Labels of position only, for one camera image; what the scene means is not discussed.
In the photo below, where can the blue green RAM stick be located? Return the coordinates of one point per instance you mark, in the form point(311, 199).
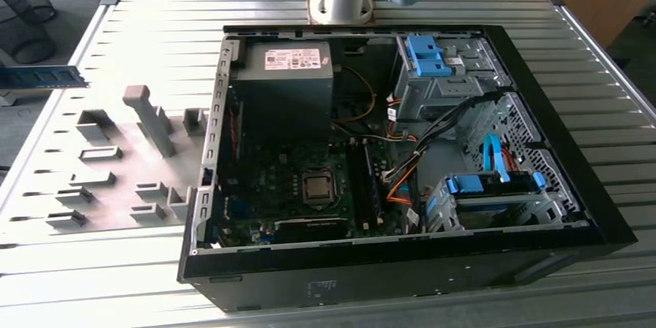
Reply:
point(40, 77)

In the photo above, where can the white four pin socket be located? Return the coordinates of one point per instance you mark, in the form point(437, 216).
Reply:
point(281, 158)

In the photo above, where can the silver CPU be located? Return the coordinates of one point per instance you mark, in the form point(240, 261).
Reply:
point(319, 189)

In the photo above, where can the white board power connector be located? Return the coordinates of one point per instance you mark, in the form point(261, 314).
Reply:
point(388, 177)

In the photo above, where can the green motherboard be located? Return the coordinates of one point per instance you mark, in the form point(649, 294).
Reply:
point(267, 189)

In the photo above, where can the grey power supply unit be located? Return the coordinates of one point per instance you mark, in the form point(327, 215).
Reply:
point(287, 74)

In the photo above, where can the black graphics card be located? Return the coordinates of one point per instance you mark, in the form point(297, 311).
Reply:
point(312, 230)

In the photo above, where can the metal drive cage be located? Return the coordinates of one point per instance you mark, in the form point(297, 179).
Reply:
point(451, 90)

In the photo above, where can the hard disk in blue carrier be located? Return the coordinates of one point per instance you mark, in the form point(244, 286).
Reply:
point(467, 184)

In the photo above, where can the blue drive bay latch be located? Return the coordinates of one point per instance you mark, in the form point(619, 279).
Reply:
point(423, 45)

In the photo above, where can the black PC case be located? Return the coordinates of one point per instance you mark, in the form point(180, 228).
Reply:
point(359, 274)

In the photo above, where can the metal disk bay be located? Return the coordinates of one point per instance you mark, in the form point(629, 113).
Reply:
point(512, 209)

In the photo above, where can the grey parts rack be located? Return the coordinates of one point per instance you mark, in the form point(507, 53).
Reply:
point(128, 174)

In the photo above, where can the black mesh waste basket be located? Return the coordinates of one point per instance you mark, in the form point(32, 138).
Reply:
point(31, 47)

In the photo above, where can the grey floor box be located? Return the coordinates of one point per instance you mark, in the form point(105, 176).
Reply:
point(5, 98)

